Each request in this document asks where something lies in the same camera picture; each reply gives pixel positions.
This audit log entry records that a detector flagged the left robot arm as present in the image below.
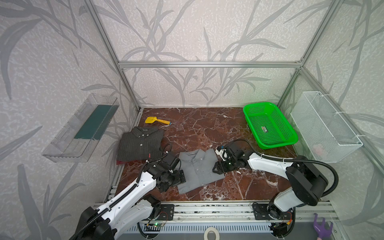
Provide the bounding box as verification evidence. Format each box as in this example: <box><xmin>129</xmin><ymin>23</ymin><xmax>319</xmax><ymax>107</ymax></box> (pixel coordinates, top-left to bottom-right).
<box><xmin>71</xmin><ymin>151</ymin><xmax>186</xmax><ymax>240</ymax></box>

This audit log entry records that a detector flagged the white wire mesh basket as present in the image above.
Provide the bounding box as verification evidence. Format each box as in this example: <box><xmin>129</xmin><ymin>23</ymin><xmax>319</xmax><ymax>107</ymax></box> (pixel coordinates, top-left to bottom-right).
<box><xmin>291</xmin><ymin>91</ymin><xmax>363</xmax><ymax>164</ymax></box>

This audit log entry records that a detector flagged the white tape roll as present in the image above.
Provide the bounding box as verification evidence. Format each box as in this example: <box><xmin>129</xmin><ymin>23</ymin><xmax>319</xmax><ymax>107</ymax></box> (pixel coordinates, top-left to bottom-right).
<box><xmin>204</xmin><ymin>227</ymin><xmax>220</xmax><ymax>240</ymax></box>

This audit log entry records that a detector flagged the dark striped folded shirt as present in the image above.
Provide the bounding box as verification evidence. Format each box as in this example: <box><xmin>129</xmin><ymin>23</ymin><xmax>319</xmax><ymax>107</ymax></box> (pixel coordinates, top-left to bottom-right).
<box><xmin>117</xmin><ymin>127</ymin><xmax>164</xmax><ymax>165</ymax></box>

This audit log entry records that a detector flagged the purple plastic toy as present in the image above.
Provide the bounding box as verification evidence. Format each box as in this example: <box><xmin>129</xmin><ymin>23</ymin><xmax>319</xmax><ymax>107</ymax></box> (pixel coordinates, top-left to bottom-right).
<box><xmin>313</xmin><ymin>214</ymin><xmax>334</xmax><ymax>240</ymax></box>

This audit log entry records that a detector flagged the clear acrylic wall shelf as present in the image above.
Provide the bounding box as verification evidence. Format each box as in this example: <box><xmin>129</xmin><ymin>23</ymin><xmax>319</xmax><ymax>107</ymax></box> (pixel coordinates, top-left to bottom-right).
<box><xmin>42</xmin><ymin>94</ymin><xmax>120</xmax><ymax>163</ymax></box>

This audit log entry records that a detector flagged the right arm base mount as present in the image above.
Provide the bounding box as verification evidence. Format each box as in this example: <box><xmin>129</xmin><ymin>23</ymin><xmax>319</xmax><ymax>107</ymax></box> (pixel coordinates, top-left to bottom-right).
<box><xmin>252</xmin><ymin>202</ymin><xmax>296</xmax><ymax>240</ymax></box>

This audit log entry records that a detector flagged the green plastic basket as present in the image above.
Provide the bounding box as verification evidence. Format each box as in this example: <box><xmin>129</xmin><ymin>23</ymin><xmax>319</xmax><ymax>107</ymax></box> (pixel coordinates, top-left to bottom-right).
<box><xmin>243</xmin><ymin>102</ymin><xmax>299</xmax><ymax>150</ymax></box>

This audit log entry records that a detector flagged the yellow toy hammer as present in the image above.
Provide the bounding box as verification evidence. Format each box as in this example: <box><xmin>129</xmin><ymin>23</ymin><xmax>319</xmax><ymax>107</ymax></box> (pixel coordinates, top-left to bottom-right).
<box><xmin>145</xmin><ymin>117</ymin><xmax>171</xmax><ymax>125</ymax></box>

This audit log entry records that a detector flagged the pink item in wire basket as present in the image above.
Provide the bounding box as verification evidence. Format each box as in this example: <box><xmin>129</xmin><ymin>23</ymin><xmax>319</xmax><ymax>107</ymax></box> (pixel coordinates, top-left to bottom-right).
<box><xmin>312</xmin><ymin>144</ymin><xmax>328</xmax><ymax>157</ymax></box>

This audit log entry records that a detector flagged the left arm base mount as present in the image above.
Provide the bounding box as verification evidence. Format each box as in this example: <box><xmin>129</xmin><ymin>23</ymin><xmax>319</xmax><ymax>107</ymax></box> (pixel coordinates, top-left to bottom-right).
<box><xmin>145</xmin><ymin>204</ymin><xmax>175</xmax><ymax>232</ymax></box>

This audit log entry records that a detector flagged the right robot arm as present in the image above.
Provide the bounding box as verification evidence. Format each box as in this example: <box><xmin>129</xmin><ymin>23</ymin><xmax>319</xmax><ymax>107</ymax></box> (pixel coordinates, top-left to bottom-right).
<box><xmin>213</xmin><ymin>140</ymin><xmax>339</xmax><ymax>220</ymax></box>

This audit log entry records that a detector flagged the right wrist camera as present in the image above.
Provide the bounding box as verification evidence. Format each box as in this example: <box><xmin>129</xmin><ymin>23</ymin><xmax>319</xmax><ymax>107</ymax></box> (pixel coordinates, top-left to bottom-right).
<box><xmin>215</xmin><ymin>146</ymin><xmax>231</xmax><ymax>161</ymax></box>

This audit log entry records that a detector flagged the light grey long sleeve shirt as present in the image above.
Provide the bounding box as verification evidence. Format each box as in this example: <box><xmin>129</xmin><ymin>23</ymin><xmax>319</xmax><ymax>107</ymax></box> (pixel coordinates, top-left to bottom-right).
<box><xmin>178</xmin><ymin>149</ymin><xmax>225</xmax><ymax>194</ymax></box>

